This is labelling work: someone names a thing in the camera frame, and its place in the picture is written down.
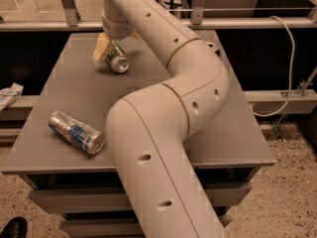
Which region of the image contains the black leather shoe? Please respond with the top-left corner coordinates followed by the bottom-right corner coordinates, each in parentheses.
top-left (0, 216), bottom-right (28, 238)

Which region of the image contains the crumpled white blue packet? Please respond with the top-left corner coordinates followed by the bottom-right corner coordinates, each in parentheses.
top-left (0, 83), bottom-right (24, 112)

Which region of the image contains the silver blue energy drink can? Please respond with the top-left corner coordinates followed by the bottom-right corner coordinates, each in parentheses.
top-left (49, 110), bottom-right (105, 155)

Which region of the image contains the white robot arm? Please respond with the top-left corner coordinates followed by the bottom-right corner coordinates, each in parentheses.
top-left (103, 0), bottom-right (229, 238)

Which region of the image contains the lower grey drawer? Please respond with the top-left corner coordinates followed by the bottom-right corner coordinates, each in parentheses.
top-left (58, 214), bottom-right (233, 238)

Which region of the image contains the grey metal railing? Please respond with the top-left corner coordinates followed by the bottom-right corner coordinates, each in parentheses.
top-left (1, 0), bottom-right (317, 35)

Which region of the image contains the green soda can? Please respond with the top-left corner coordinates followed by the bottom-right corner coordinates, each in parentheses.
top-left (106, 41), bottom-right (130, 73)

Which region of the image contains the upper grey drawer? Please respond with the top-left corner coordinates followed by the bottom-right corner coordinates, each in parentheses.
top-left (29, 182), bottom-right (252, 213)

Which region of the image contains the grey drawer cabinet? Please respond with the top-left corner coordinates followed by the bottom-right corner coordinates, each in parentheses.
top-left (2, 34), bottom-right (274, 238)

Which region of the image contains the grey drawer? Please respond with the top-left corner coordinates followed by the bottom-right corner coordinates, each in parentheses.
top-left (29, 182), bottom-right (252, 213)
top-left (58, 214), bottom-right (233, 238)

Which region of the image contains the blue Pepsi can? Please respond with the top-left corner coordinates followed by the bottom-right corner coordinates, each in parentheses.
top-left (206, 42), bottom-right (221, 57)

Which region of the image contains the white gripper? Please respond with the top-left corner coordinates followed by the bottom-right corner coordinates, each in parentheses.
top-left (92, 11), bottom-right (142, 63)

